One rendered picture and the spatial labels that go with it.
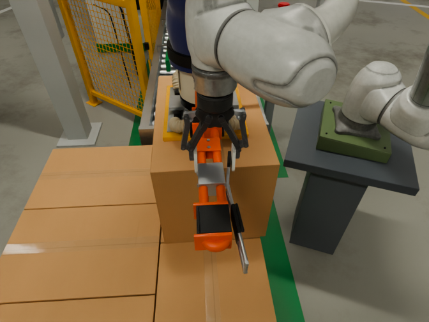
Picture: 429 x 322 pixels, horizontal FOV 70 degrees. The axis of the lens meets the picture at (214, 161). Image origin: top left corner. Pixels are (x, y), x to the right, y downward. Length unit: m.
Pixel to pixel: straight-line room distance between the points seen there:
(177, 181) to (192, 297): 0.41
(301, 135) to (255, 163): 0.50
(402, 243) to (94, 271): 1.70
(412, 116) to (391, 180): 0.28
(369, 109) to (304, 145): 0.28
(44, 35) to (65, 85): 0.35
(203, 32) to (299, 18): 0.15
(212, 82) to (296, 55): 0.22
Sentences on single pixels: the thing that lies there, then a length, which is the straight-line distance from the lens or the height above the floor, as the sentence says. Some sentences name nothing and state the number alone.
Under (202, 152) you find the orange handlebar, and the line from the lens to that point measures 0.78.
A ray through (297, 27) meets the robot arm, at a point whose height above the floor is 1.45.
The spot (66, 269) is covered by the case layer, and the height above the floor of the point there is 0.54.
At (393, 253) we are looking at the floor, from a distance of 2.11.
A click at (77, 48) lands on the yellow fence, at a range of 2.92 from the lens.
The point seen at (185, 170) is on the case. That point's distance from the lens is 0.93.
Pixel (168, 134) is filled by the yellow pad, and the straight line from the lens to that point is 1.04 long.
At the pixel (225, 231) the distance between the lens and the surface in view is 0.61.
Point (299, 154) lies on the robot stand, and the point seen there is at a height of 0.75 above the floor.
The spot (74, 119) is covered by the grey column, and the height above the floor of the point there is 0.21.
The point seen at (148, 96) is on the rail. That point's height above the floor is 0.59.
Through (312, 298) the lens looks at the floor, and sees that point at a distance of 1.80.
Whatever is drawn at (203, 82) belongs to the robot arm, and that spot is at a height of 1.31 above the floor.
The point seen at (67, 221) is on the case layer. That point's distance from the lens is 1.43.
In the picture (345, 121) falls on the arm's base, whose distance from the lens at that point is 1.37.
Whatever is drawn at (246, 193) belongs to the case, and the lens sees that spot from 1.04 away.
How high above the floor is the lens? 1.60
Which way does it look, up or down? 43 degrees down
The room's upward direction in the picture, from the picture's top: straight up
